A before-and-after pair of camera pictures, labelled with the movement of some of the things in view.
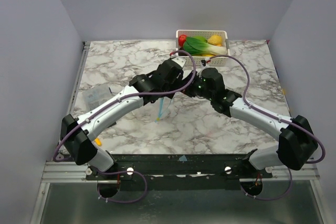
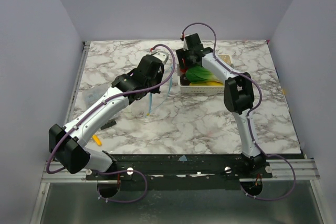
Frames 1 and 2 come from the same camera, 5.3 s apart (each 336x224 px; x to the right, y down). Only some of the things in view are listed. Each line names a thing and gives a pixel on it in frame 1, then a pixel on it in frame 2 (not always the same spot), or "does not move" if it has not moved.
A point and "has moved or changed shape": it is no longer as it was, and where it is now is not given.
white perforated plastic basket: (215, 61) has moved or changed shape
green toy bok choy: (198, 45) has moved or changed shape
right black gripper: (189, 87) → (185, 61)
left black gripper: (176, 82) → (159, 75)
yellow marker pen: (97, 141) does not move
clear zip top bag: (164, 104) has moved or changed shape
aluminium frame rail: (71, 109) does not move
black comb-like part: (112, 125) does not move
